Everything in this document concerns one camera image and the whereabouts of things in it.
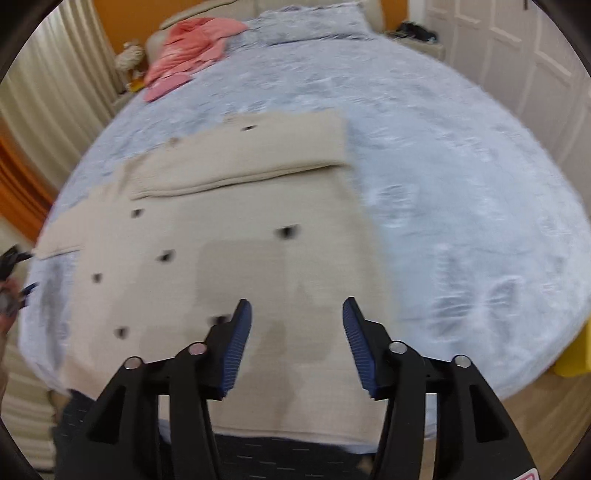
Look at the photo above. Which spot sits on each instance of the pink crumpled garment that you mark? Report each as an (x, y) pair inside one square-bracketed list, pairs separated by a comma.
[(194, 46)]

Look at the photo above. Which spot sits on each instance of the grey butterfly print bedspread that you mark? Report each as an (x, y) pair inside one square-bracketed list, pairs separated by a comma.
[(438, 175)]

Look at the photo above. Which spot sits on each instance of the beige towel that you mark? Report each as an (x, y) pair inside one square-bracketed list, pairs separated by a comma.
[(231, 221)]

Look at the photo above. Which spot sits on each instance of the yellow plastic stool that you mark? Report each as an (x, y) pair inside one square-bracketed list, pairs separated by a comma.
[(575, 350)]

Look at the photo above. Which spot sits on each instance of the white nightstand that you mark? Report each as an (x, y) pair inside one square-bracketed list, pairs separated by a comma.
[(122, 99), (425, 48)]

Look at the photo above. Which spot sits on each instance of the orange curtain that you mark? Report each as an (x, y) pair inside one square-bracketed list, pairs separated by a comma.
[(23, 194)]

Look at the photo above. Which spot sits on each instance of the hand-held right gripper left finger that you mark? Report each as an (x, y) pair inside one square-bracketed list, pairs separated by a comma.
[(238, 339)]

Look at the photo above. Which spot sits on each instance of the pink folded cloth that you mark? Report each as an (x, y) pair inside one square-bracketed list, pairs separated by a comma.
[(166, 87)]

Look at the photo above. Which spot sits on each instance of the cream pleated curtain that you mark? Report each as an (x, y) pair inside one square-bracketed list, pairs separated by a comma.
[(60, 83)]

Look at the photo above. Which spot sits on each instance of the white panelled wardrobe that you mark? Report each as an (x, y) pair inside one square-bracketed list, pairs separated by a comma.
[(521, 60)]

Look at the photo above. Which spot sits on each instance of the cream decorative table lamp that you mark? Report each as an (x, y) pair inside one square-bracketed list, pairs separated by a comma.
[(129, 55)]

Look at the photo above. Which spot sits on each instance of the dark tangled items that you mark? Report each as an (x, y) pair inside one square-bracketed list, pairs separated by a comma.
[(415, 31)]

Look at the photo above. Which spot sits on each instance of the small yellow box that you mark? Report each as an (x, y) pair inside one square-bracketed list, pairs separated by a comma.
[(135, 84)]

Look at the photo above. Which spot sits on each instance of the grey butterfly print pillow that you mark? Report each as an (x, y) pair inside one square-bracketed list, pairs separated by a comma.
[(314, 23)]

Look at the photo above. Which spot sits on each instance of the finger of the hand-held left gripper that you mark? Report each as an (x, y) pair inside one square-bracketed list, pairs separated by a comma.
[(28, 289), (11, 261)]

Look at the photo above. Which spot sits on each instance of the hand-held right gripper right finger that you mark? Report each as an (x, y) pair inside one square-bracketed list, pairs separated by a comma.
[(358, 341)]

